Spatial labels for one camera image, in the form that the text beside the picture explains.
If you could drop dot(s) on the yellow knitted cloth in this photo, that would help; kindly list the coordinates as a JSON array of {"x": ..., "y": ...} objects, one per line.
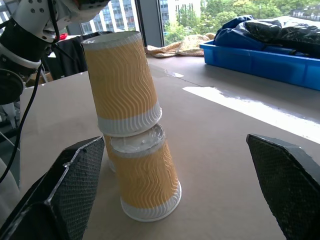
[{"x": 185, "y": 47}]

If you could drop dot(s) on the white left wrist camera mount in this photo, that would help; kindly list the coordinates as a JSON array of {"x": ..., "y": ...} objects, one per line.
[{"x": 31, "y": 18}]

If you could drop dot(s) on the black plastic bag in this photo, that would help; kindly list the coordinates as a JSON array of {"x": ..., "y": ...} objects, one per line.
[{"x": 280, "y": 31}]

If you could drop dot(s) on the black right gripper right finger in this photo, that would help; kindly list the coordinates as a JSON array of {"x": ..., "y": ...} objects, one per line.
[{"x": 290, "y": 190}]

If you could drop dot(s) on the dark jacket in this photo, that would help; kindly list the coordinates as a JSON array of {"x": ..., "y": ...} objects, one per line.
[{"x": 72, "y": 57}]

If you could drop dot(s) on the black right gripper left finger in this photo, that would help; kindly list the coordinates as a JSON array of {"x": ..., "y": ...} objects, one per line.
[{"x": 67, "y": 190}]

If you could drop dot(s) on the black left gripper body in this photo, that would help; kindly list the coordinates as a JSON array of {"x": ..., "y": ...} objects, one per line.
[{"x": 17, "y": 45}]

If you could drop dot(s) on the silver robot body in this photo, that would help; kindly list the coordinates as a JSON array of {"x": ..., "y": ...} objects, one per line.
[{"x": 7, "y": 190}]

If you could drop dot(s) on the dark window frame post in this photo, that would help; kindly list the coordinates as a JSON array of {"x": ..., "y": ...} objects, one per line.
[{"x": 150, "y": 22}]

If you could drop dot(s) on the orange ribbed paper cup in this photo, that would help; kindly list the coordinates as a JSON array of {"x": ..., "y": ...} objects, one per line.
[
  {"x": 120, "y": 82},
  {"x": 109, "y": 152},
  {"x": 147, "y": 180}
]

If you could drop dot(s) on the blue plastic bin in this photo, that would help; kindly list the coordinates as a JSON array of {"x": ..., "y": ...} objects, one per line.
[{"x": 262, "y": 65}]

